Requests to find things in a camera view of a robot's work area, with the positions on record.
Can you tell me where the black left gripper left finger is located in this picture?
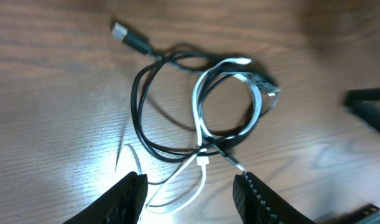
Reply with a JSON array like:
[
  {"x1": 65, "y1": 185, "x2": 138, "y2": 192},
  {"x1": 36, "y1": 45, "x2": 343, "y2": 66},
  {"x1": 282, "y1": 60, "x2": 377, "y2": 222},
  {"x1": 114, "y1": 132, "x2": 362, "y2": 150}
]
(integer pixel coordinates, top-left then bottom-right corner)
[{"x1": 63, "y1": 172, "x2": 148, "y2": 224}]

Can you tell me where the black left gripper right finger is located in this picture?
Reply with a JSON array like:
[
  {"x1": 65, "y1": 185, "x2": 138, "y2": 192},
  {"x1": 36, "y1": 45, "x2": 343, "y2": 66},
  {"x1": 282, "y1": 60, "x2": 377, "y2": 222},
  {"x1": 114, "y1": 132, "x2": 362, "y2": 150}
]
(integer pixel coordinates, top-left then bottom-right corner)
[{"x1": 233, "y1": 172, "x2": 315, "y2": 224}]

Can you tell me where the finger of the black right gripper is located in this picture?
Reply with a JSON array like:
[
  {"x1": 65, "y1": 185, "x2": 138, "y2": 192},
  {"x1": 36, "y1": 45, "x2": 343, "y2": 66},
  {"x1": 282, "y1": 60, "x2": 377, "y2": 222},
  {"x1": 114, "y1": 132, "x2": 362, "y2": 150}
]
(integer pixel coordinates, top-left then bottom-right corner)
[{"x1": 343, "y1": 88, "x2": 380, "y2": 134}]

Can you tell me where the black USB cable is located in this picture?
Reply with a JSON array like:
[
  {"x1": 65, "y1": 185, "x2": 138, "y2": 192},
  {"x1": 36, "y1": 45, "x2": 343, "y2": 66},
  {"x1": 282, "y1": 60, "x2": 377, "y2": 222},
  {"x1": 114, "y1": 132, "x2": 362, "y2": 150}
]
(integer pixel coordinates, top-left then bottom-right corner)
[{"x1": 111, "y1": 21, "x2": 282, "y2": 172}]

